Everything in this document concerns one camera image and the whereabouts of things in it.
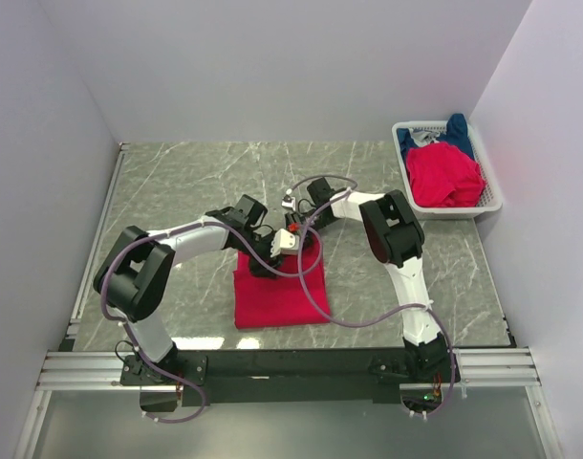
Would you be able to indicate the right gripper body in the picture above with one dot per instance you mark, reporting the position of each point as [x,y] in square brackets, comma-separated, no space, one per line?
[308,223]

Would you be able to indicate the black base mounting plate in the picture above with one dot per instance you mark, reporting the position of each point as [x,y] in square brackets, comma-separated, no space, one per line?
[311,375]

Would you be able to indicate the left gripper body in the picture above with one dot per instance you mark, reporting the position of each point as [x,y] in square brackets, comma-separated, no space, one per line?
[263,247]

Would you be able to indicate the blue t shirt in basket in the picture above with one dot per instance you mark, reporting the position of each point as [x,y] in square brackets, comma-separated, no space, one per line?
[455,133]

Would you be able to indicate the red t shirt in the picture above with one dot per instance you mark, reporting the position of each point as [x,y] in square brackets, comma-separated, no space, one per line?
[280,302]
[442,176]

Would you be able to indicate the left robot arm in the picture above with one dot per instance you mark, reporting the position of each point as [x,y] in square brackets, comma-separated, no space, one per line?
[132,280]

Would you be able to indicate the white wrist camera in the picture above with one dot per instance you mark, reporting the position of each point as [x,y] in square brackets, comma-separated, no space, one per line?
[289,201]
[284,242]

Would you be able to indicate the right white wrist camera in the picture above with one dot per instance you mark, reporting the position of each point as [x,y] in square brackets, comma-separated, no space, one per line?
[289,201]

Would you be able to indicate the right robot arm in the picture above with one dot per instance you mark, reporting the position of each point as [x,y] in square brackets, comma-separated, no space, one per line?
[395,238]

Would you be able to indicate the white plastic laundry basket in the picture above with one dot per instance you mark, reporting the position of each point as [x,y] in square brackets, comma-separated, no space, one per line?
[491,199]

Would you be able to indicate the red t shirt in basket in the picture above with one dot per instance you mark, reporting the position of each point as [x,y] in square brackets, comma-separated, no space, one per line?
[442,176]

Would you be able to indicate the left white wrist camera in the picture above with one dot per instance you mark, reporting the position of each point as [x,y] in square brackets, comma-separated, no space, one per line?
[284,242]

